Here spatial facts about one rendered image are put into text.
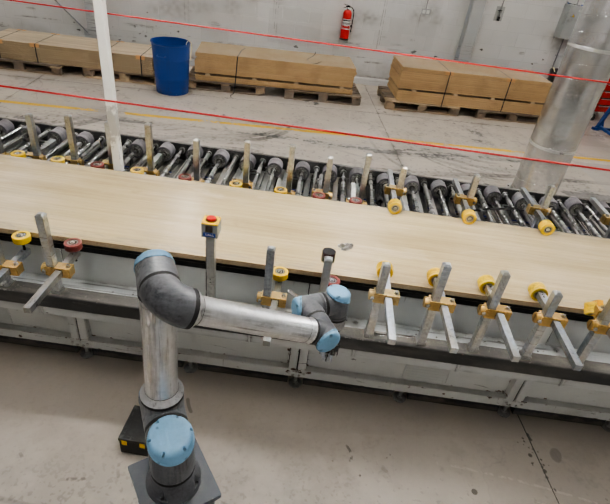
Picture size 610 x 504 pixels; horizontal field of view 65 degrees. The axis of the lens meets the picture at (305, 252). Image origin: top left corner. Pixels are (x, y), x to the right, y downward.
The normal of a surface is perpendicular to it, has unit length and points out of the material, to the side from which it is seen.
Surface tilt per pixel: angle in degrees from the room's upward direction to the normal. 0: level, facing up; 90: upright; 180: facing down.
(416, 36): 90
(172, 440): 5
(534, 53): 90
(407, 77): 90
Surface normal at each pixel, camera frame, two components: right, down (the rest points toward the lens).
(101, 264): -0.08, 0.56
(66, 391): 0.11, -0.82
